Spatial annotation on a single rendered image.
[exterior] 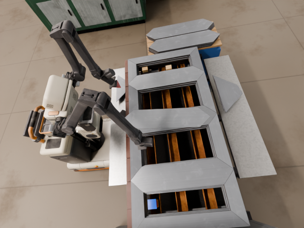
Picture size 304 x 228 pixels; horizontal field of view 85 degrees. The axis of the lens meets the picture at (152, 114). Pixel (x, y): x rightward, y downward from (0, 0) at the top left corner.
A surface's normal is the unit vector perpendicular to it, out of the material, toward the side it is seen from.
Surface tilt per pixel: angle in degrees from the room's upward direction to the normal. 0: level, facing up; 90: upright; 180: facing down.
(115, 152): 0
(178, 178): 0
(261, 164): 0
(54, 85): 42
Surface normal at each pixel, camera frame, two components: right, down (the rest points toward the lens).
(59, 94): 0.55, -0.40
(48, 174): -0.15, -0.44
